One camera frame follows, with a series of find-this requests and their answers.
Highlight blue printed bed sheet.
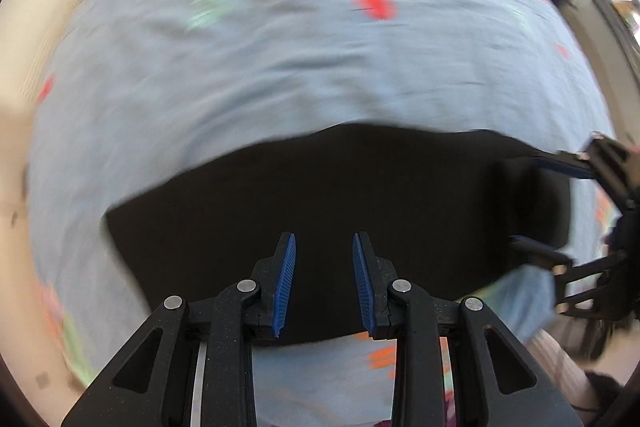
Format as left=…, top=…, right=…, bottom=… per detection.
left=27, top=0, right=618, bottom=427

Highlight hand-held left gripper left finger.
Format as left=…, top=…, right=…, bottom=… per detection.
left=60, top=232, right=297, bottom=427

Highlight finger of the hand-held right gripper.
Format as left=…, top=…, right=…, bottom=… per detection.
left=531, top=133, right=632, bottom=188
left=509, top=234, right=627, bottom=309

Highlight person's right forearm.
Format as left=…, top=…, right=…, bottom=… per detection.
left=527, top=331, right=601, bottom=410

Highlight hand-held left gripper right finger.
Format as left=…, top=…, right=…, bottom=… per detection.
left=352, top=232, right=584, bottom=427

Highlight black pants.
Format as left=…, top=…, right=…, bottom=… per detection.
left=104, top=123, right=574, bottom=348

